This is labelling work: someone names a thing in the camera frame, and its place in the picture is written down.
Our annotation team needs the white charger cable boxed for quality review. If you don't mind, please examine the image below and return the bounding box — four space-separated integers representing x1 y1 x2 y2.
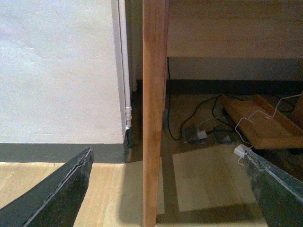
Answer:
235 93 303 166

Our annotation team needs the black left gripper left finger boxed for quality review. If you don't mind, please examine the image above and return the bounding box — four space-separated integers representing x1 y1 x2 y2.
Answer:
0 147 94 227

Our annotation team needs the white plug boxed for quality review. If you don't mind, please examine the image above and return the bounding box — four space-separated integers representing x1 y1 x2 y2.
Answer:
197 131 207 140

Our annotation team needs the white wall conduit pipe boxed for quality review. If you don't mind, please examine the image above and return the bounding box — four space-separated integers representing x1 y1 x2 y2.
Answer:
118 0 132 131

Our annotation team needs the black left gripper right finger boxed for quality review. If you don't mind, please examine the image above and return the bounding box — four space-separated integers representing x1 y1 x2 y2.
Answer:
243 151 303 227

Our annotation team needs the grey power brick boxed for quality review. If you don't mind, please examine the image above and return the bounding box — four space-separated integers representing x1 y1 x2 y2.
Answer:
185 125 200 143

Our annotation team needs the wooden tray on floor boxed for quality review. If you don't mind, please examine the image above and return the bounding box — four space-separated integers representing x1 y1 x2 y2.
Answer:
222 95 303 149

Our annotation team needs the black power cable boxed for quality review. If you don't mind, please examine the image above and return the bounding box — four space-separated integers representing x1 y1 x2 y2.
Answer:
166 58 295 140

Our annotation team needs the white charger adapter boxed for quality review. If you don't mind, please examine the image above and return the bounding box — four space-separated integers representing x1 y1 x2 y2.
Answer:
234 144 251 157

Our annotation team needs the wooden desk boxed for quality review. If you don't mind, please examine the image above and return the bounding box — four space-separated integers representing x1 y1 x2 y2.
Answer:
143 0 303 227

